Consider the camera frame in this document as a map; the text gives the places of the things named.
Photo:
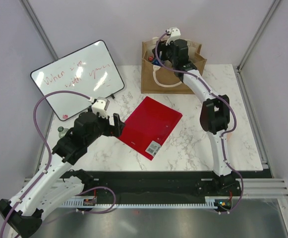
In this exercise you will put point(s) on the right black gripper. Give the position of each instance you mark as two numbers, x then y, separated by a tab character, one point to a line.
162	47

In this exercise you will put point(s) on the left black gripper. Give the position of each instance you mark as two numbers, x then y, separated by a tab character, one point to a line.
111	130

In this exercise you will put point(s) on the blue label plastic bottle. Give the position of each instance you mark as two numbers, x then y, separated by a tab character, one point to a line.
156	62

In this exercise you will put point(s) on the green cap glass bottle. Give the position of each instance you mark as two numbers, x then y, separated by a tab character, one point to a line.
62	131

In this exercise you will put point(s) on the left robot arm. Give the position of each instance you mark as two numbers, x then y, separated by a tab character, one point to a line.
26	211

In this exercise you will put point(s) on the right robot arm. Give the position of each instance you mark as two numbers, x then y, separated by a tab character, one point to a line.
215	112

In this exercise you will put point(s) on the jute canvas tote bag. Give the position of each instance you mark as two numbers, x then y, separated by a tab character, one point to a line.
158	80

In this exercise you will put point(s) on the red plastic folder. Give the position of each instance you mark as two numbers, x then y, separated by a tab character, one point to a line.
148	127

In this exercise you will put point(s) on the white dry-erase board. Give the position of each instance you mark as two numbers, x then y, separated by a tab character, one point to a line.
89	71

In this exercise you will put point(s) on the pink cube power adapter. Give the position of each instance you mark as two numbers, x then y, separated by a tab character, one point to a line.
229	135

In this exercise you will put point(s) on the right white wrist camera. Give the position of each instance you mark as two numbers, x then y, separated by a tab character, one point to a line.
173	34

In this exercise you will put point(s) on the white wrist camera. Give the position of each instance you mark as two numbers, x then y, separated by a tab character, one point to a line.
99	106
173	34

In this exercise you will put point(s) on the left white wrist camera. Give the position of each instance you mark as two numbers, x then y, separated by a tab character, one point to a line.
99	106

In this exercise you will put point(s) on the aluminium frame rail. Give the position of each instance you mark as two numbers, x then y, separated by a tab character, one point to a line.
252	120

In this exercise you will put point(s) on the white slotted cable duct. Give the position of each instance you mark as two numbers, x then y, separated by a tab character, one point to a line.
82	203

